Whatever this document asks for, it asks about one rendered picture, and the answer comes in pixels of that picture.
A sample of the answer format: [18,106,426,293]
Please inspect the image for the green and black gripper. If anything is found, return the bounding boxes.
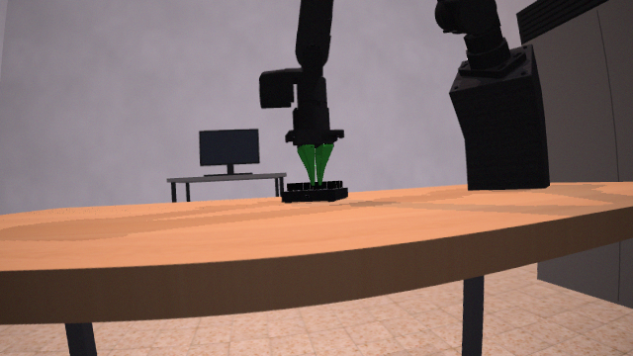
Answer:
[285,102,344,186]

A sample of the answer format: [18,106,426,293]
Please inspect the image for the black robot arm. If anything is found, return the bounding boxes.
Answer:
[259,0,526,109]

